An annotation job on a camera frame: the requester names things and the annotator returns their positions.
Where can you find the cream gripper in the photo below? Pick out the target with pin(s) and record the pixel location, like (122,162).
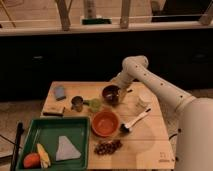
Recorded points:
(122,82)

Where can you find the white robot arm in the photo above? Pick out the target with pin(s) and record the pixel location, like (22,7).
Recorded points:
(194,146)

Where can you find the orange bowl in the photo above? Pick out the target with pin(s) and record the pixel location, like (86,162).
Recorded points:
(105,123)

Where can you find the white small cup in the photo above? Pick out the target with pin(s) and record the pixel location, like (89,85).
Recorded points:
(144,100)

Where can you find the green measuring cup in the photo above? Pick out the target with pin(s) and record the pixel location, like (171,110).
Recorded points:
(93,104)

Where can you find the metal cup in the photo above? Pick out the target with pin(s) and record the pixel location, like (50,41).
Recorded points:
(77,103)

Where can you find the blue sponge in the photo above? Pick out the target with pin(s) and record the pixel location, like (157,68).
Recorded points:
(59,93)

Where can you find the bunch of dark grapes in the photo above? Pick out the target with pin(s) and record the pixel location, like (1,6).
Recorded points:
(107,147)

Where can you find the green box on ledge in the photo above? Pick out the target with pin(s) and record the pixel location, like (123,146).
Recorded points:
(96,21)

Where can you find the grey cloth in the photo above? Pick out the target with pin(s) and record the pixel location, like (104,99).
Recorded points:
(66,150)

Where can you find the green plastic tray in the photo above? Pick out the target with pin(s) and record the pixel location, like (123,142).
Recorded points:
(47,132)

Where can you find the yellow corn cob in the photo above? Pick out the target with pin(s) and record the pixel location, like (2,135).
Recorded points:
(44,157)

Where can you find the black stand pole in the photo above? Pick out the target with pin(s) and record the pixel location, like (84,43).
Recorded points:
(19,132)

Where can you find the orange tomato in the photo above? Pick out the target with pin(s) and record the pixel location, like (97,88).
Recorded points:
(32,160)

